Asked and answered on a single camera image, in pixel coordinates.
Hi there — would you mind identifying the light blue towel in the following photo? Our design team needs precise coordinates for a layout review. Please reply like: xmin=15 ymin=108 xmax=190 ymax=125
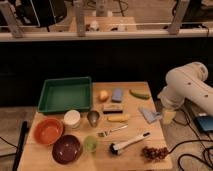
xmin=138 ymin=107 xmax=162 ymax=124

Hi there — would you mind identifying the dark purple bowl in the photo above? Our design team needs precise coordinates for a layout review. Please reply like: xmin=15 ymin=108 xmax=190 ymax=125
xmin=52 ymin=135 xmax=81 ymax=164

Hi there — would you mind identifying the yellow orange fruit toy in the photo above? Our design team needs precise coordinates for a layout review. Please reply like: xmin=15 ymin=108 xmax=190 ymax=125
xmin=98 ymin=90 xmax=109 ymax=102

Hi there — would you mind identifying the orange bowl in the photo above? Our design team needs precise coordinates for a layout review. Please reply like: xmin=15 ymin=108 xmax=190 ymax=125
xmin=33 ymin=118 xmax=64 ymax=145

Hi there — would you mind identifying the metal cup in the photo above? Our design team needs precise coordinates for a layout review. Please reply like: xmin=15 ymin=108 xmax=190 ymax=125
xmin=87 ymin=110 xmax=100 ymax=127

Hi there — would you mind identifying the small green cup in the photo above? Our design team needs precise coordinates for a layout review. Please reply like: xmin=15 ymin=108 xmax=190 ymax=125
xmin=83 ymin=136 xmax=98 ymax=153

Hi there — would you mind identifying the green cucumber toy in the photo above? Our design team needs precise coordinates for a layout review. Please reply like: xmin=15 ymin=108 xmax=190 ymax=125
xmin=129 ymin=89 xmax=150 ymax=100

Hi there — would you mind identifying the blue device on floor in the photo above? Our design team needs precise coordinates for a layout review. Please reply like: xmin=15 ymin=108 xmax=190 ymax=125
xmin=195 ymin=116 xmax=213 ymax=133

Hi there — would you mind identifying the green plastic tray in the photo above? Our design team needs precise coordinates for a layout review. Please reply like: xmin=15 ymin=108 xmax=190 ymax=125
xmin=38 ymin=77 xmax=93 ymax=114

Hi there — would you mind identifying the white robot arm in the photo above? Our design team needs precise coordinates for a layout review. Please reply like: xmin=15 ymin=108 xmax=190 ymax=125
xmin=158 ymin=62 xmax=213 ymax=124

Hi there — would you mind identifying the white handled dish brush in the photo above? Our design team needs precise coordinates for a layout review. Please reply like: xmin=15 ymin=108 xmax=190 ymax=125
xmin=109 ymin=132 xmax=150 ymax=155

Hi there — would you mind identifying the black wooden eraser block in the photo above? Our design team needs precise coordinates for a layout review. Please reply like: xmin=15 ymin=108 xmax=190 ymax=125
xmin=102 ymin=104 xmax=123 ymax=114

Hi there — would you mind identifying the white cup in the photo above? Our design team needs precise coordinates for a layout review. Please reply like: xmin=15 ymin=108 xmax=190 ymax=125
xmin=63 ymin=110 xmax=81 ymax=128

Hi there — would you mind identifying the black floor cable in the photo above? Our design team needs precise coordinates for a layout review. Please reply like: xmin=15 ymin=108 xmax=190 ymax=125
xmin=168 ymin=108 xmax=213 ymax=171

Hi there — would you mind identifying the blue sponge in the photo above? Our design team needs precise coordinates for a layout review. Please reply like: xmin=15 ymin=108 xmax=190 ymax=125
xmin=111 ymin=88 xmax=123 ymax=103

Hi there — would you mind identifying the brown grape bunch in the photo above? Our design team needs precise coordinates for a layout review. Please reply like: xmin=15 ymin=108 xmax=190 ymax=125
xmin=142 ymin=147 xmax=169 ymax=162

